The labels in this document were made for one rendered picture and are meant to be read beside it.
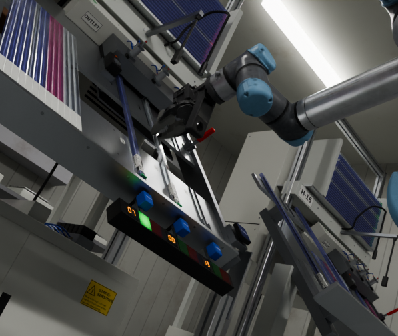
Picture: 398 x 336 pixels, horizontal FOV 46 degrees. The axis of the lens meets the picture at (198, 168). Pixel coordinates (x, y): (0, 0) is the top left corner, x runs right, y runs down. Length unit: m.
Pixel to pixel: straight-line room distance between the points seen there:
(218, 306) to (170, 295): 4.33
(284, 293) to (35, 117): 0.85
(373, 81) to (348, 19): 2.74
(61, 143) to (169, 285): 4.63
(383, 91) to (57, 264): 0.82
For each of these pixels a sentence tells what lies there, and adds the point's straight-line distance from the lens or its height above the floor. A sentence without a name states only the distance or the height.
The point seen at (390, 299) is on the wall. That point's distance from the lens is 4.48.
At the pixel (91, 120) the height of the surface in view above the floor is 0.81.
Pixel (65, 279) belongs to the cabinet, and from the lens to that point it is 1.21.
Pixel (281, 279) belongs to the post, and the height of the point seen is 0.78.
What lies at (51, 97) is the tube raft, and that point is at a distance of 0.89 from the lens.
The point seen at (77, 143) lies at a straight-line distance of 0.85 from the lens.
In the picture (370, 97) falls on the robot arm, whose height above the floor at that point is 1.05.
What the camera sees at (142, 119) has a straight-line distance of 1.28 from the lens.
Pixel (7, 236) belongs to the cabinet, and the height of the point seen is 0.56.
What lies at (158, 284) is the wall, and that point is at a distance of 5.31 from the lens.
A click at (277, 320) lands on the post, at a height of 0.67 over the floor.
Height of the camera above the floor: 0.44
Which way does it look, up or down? 23 degrees up
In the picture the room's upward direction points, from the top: 24 degrees clockwise
